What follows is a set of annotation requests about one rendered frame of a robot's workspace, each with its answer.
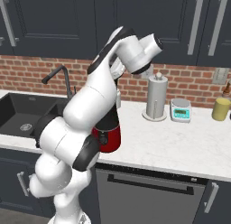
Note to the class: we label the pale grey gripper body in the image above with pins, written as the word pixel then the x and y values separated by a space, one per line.
pixel 117 68

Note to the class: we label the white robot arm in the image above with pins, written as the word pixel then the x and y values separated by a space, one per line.
pixel 87 104

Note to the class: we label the red and black blender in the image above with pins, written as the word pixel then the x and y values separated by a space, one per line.
pixel 109 140

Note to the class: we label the grey paper towel holder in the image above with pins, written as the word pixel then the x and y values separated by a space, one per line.
pixel 156 95

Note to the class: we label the black tap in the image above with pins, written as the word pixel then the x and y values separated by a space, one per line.
pixel 65 74

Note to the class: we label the white kitchen scale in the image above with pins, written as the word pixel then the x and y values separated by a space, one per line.
pixel 181 111

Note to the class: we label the black sink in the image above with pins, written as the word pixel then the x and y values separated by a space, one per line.
pixel 18 110

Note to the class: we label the yellow canister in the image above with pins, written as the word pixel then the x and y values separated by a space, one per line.
pixel 221 108

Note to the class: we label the brown bottle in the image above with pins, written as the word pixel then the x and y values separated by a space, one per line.
pixel 227 89

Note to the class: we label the grey dishwasher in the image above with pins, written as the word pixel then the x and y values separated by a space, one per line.
pixel 150 203

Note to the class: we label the dark base cupboard door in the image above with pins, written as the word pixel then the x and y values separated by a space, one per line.
pixel 221 209
pixel 12 185

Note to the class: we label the grey wall socket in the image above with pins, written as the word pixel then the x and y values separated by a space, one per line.
pixel 220 76
pixel 149 73

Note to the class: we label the dark wall cupboard door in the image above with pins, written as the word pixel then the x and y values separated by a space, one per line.
pixel 224 57
pixel 3 50
pixel 54 23
pixel 168 20

